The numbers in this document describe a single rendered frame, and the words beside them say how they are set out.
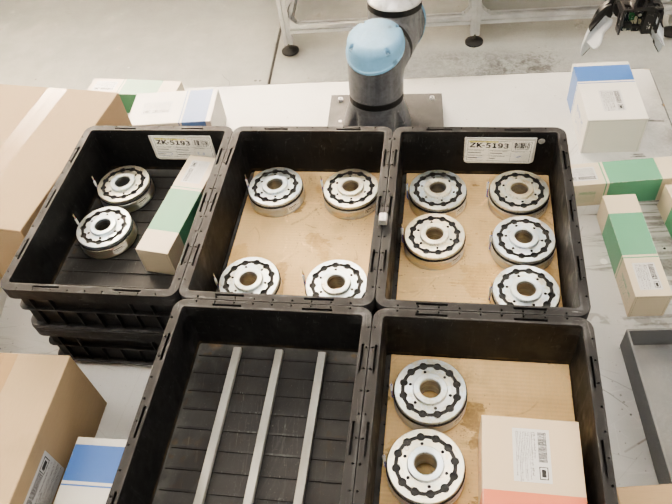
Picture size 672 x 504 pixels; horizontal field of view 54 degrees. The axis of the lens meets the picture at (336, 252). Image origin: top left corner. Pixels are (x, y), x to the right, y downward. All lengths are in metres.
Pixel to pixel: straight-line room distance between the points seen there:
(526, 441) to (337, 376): 0.30
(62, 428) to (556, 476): 0.72
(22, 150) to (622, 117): 1.22
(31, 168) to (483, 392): 0.93
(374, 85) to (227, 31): 2.10
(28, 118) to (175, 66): 1.78
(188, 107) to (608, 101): 0.93
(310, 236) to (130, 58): 2.34
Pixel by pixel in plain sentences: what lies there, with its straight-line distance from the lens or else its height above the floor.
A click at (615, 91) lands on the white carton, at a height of 0.79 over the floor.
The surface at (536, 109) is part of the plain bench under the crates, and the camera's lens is 1.64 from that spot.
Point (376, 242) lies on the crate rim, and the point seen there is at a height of 0.93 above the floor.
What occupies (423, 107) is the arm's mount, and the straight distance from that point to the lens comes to 1.57.
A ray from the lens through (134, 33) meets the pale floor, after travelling 3.60.
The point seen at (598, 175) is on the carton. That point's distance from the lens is 1.41.
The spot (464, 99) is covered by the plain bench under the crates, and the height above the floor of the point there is 0.70.
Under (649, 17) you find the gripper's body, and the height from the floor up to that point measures 1.00.
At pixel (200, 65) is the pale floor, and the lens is 3.22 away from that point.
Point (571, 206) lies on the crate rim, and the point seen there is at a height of 0.92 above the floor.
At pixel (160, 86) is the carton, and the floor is 0.76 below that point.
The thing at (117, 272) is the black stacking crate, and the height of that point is 0.83.
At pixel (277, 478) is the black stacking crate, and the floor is 0.83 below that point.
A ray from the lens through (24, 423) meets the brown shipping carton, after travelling 1.10.
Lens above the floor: 1.71
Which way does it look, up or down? 50 degrees down
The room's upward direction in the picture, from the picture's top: 9 degrees counter-clockwise
